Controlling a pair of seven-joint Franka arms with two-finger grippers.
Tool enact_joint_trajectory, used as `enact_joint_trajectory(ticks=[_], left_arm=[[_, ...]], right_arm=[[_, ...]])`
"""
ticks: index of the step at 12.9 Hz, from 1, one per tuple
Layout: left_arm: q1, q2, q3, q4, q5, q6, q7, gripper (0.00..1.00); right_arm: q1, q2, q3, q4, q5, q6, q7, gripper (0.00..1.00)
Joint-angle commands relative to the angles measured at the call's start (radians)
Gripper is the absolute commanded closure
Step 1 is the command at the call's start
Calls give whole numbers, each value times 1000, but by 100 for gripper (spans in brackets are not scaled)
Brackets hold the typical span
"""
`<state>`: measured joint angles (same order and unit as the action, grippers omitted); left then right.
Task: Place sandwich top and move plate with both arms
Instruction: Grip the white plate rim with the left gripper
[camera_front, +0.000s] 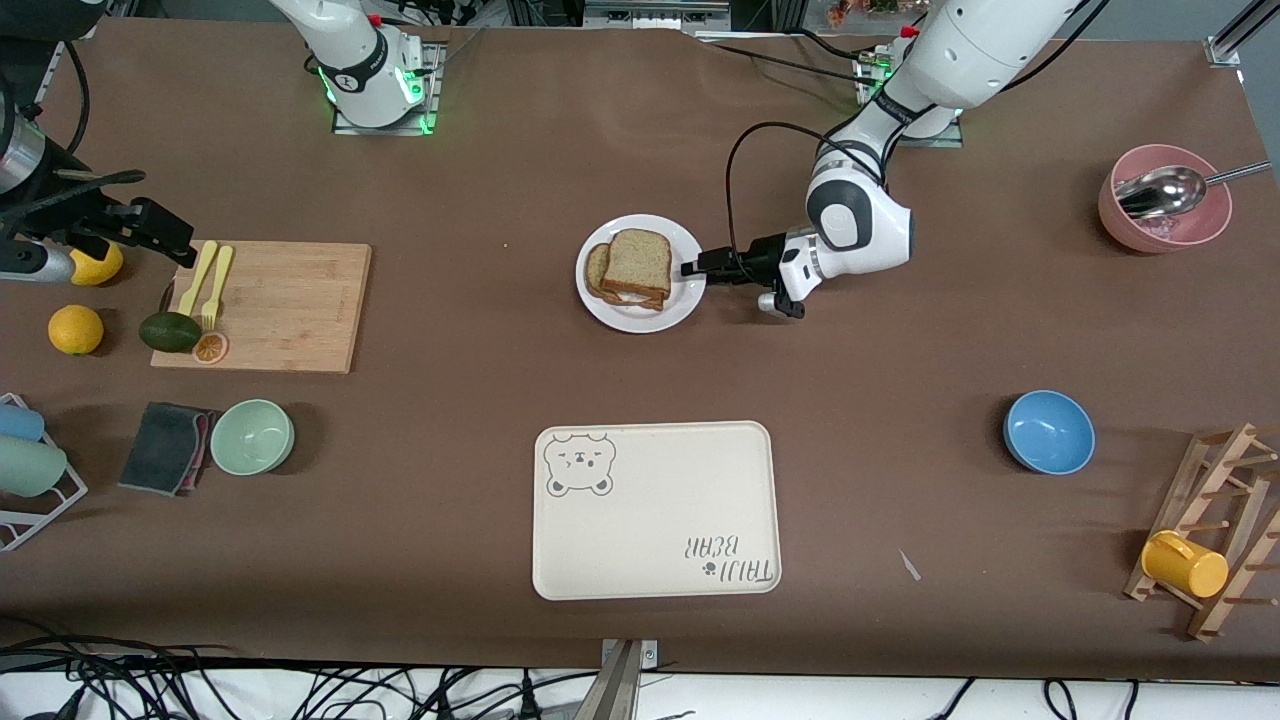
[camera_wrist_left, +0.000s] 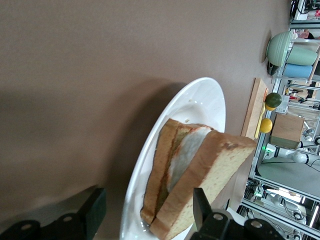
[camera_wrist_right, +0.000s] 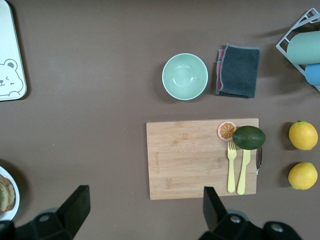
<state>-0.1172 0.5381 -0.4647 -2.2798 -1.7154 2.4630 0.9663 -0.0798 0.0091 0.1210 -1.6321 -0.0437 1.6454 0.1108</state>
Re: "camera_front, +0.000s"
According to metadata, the plain seeded bread slice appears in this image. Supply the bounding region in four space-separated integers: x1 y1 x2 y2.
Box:
602 228 673 301

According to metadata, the round white plate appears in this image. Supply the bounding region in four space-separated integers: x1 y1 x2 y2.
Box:
576 214 707 334

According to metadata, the toast slice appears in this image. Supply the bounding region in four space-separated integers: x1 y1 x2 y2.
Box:
584 243 666 312

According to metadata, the yellow lemon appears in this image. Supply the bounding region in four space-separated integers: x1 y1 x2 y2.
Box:
70 245 124 287

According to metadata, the yellow plastic knife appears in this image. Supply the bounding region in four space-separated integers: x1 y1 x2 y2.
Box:
178 240 217 316

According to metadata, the yellow plastic fork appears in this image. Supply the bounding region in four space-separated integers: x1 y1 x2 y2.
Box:
203 245 234 331

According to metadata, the round yellow citrus fruit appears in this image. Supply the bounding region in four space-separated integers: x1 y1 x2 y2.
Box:
48 305 105 356

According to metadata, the dark green avocado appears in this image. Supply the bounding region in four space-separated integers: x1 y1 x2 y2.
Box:
138 311 204 354

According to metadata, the wooden cutting board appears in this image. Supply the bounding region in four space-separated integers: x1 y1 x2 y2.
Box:
150 241 373 375

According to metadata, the light blue cup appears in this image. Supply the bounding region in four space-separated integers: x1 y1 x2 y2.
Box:
0 402 46 443

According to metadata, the grey folded cloth pink lining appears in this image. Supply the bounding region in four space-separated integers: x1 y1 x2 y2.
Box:
117 401 216 497

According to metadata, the pale green bowl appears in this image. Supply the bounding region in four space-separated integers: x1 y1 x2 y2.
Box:
209 399 296 477

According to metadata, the pale green cup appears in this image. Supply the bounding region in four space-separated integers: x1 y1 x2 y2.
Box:
0 437 68 498

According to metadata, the grey metal background box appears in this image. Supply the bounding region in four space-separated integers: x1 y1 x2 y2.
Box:
583 0 733 33

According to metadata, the cream bear print tray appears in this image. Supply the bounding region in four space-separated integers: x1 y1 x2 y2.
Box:
532 421 782 602

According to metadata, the blue bowl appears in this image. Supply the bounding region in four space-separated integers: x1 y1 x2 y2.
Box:
1003 390 1096 475

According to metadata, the large metal spoon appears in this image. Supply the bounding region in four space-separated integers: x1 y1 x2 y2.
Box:
1115 160 1273 219

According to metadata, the pink bowl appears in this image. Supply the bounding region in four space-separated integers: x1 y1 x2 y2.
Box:
1098 144 1233 254

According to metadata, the wooden peg drying rack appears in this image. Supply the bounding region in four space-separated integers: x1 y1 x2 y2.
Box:
1123 423 1280 642

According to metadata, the yellow plastic mug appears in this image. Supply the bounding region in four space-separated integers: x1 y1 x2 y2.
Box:
1141 530 1230 599

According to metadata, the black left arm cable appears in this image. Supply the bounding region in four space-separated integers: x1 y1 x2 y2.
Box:
725 0 1111 291

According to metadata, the black cable on table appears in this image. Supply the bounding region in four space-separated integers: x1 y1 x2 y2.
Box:
690 28 886 86

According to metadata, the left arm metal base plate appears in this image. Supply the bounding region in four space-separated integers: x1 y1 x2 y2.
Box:
855 50 966 149

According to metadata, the white wire cup rack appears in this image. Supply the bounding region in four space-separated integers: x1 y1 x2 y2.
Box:
0 393 89 553

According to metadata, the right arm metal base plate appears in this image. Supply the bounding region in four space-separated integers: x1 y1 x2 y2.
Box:
332 40 444 137

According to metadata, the grey metal camera mount bracket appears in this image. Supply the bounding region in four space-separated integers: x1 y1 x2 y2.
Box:
575 638 659 720

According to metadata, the tangle of black floor cables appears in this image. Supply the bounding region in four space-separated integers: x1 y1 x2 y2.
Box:
0 620 601 720

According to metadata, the aluminium frame profile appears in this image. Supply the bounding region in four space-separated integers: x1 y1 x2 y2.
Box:
1205 0 1280 69

